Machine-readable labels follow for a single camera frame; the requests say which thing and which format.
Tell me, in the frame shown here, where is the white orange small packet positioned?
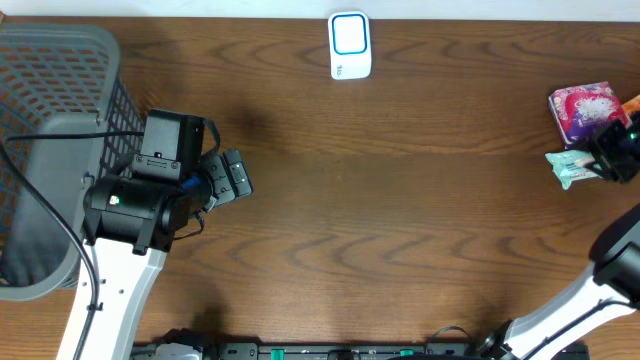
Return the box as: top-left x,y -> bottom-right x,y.
622,95 -> 640,117

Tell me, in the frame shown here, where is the purple red snack packet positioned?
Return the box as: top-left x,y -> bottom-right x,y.
548,81 -> 630,149

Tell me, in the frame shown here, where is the teal wipes packet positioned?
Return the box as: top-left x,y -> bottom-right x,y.
545,150 -> 598,190

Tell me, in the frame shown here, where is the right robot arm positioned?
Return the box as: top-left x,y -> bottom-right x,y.
470,110 -> 639,359

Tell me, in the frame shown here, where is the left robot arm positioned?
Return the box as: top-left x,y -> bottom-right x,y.
57,149 -> 253,359

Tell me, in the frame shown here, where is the grey plastic basket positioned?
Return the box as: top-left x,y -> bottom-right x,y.
1,24 -> 144,302

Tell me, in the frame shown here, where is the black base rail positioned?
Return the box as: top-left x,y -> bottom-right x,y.
129,327 -> 591,360

